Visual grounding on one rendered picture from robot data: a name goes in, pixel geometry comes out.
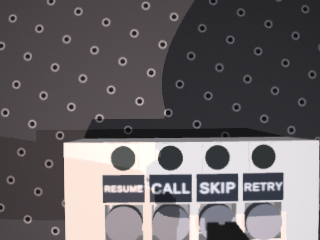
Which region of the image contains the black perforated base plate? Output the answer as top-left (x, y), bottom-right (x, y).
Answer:
top-left (0, 0), bottom-right (320, 240)

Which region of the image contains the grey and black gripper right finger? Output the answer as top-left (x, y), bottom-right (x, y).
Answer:
top-left (222, 222), bottom-right (250, 240)

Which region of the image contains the white operator panel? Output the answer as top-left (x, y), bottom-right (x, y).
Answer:
top-left (64, 137), bottom-right (319, 240)

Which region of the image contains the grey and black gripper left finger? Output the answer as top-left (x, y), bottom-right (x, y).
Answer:
top-left (207, 222), bottom-right (231, 240)

